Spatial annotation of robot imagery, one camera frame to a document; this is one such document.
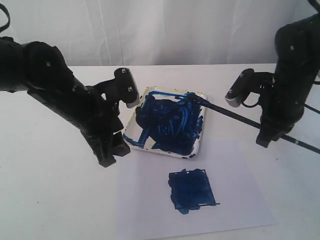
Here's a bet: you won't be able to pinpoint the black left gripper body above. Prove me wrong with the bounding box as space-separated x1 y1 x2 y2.
74 84 124 153

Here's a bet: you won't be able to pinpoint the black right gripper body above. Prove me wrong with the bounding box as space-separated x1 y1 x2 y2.
258 76 305 133

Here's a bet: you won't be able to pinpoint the white paper with square outline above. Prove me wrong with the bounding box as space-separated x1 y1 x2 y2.
115 140 276 240

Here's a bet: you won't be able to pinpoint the black paintbrush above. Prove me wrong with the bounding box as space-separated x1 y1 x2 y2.
187 93 320 154

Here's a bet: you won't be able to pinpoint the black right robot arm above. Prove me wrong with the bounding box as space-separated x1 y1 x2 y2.
256 14 320 148

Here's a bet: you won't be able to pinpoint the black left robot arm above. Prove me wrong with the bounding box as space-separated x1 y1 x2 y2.
0 37 137 167

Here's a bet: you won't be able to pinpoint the white paint tray blue paint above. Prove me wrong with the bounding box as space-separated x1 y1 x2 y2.
123 86 208 159

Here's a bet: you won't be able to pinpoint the white backdrop curtain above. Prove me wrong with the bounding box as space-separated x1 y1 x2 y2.
3 0 315 66

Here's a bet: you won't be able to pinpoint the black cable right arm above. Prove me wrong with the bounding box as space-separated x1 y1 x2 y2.
241 83 263 108

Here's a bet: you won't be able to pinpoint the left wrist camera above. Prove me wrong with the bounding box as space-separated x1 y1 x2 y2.
93 67 140 109

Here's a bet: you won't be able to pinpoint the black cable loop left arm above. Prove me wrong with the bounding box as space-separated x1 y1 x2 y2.
0 3 11 33

